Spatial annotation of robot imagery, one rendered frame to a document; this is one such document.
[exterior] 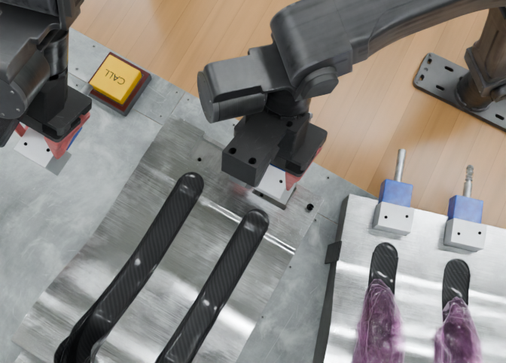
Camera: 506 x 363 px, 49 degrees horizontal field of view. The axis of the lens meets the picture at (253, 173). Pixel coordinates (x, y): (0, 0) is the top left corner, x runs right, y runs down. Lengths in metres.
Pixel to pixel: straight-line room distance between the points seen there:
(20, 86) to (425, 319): 0.60
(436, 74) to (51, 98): 0.64
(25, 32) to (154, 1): 0.46
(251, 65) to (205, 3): 0.46
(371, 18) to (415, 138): 0.45
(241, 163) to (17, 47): 0.25
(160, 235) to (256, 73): 0.32
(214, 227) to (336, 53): 0.36
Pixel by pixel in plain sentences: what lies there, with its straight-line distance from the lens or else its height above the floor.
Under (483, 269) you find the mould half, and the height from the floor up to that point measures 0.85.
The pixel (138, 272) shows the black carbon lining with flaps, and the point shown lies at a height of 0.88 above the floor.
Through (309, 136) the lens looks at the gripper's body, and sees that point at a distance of 0.69.
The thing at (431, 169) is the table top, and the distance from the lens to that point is 0.96.
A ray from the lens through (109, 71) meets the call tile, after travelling 0.94.
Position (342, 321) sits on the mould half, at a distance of 0.79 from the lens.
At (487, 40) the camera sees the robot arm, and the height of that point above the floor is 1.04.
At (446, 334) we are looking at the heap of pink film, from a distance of 0.82.
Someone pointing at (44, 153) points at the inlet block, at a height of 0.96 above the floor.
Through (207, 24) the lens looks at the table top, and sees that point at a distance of 1.01.
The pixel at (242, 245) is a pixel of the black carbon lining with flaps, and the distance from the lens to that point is 0.80.
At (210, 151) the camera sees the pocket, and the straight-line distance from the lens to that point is 0.84.
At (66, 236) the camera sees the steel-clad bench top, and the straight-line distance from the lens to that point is 0.91.
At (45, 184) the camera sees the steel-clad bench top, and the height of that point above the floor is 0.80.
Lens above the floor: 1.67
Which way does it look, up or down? 75 degrees down
